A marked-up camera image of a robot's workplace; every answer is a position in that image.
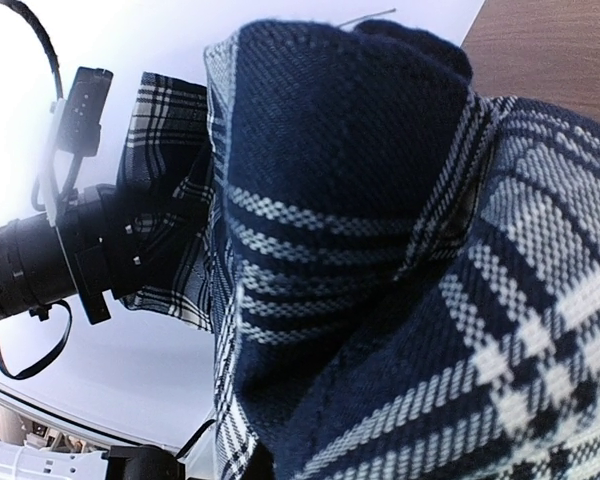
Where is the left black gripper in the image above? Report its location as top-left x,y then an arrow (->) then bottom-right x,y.
59,182 -> 201,326

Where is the black white plaid shirt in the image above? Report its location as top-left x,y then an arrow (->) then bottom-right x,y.
117,20 -> 600,479

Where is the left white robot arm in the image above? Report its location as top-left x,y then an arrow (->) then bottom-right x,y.
0,185 -> 195,479

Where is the left black cable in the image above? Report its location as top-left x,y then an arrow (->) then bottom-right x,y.
0,0 -> 76,381

